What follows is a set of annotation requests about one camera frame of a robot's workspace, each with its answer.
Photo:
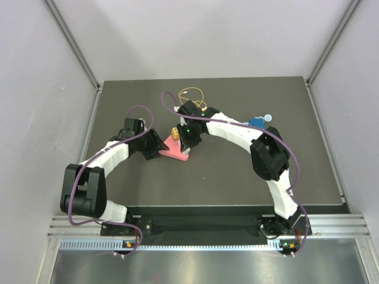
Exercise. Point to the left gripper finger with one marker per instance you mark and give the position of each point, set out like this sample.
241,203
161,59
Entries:
157,142
152,152

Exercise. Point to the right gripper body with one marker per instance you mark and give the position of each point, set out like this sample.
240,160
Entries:
189,135

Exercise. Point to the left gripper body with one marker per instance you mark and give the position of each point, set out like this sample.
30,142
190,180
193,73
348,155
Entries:
146,142

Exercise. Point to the pink triangular power strip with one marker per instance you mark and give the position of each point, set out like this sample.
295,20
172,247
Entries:
174,150

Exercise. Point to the yellow cube plug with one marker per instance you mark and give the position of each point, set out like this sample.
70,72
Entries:
175,133

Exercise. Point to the dark blue cube socket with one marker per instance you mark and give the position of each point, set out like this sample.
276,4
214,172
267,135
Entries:
257,122

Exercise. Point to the white charger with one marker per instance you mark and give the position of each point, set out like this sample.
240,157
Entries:
186,151

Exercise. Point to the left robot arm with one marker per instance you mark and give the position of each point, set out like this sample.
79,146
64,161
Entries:
84,190

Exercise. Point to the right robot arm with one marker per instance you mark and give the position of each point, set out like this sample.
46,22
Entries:
270,159

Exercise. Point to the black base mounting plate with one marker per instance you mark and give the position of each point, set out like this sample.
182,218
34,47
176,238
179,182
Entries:
201,218

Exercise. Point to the slotted cable duct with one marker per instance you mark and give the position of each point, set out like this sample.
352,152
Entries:
125,245

